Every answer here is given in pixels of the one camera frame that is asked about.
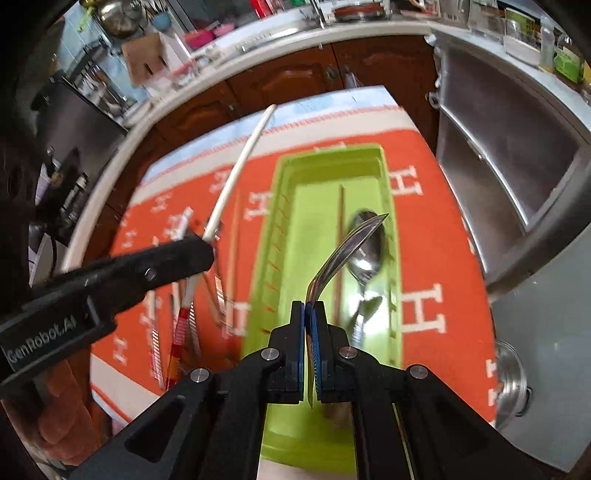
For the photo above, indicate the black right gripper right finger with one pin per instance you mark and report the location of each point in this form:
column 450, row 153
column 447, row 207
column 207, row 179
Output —
column 329, row 380

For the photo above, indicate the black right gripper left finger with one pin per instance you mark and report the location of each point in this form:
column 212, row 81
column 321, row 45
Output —
column 286, row 384

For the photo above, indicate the orange H-pattern cloth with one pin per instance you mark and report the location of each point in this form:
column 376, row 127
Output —
column 447, row 324

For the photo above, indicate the steel spoon in tray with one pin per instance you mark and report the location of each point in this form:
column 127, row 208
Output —
column 364, row 266

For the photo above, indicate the white ceramic rice spoon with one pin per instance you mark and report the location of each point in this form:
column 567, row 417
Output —
column 212, row 224

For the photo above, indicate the left hand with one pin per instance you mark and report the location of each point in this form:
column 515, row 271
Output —
column 64, row 430

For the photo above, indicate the brown wooden kitchen cabinets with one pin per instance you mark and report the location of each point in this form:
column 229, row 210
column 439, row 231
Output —
column 403, row 64

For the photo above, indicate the steel spoon curved handle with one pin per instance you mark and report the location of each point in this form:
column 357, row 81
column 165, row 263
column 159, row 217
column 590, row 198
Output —
column 351, row 243

